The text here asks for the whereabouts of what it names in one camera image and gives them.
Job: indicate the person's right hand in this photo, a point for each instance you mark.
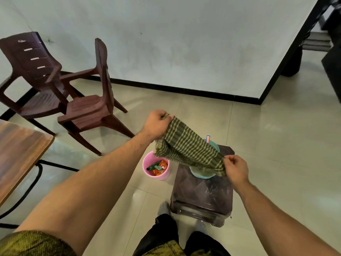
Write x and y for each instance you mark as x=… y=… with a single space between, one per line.
x=238 y=170

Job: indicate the person's left hand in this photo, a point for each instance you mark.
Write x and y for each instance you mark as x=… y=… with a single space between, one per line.
x=154 y=124

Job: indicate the person's left fingers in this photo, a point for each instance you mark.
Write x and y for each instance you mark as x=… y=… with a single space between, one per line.
x=165 y=115

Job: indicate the person's right thumb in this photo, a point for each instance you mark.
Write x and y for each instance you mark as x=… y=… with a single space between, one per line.
x=229 y=158

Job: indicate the green checked cloth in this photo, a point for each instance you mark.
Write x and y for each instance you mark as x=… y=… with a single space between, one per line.
x=187 y=149

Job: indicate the person's left forearm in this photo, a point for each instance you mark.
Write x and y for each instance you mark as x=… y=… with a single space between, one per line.
x=88 y=189

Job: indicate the person's right forearm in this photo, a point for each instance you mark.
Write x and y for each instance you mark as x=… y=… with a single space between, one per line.
x=277 y=223

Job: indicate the blue orange packet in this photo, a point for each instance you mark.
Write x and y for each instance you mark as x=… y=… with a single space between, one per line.
x=208 y=139

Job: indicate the teal plastic bowl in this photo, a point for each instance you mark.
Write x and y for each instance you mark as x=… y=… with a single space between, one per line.
x=203 y=171

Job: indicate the brown plastic stool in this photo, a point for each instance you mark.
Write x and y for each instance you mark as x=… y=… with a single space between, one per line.
x=203 y=191

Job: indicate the pink plastic bucket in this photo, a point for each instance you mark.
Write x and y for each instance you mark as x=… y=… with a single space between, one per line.
x=156 y=165

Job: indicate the green snack packet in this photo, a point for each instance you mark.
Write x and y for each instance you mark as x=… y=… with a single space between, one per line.
x=153 y=166

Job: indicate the orange snack packet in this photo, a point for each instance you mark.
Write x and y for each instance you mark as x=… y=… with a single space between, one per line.
x=159 y=167

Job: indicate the person's grey sock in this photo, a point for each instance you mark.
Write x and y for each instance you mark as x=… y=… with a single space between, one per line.
x=201 y=227
x=163 y=209

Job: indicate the brown plastic chair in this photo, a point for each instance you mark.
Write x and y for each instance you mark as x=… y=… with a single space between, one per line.
x=92 y=103
x=30 y=74

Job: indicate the person's black trousers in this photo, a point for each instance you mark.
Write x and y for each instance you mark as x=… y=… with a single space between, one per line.
x=170 y=237

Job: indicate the black furniture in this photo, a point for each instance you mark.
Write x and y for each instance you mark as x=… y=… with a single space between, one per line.
x=319 y=42

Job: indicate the person's green shirt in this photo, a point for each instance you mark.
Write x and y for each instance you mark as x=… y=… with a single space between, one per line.
x=34 y=243

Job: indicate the wooden table with black frame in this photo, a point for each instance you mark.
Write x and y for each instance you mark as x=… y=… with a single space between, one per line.
x=20 y=162

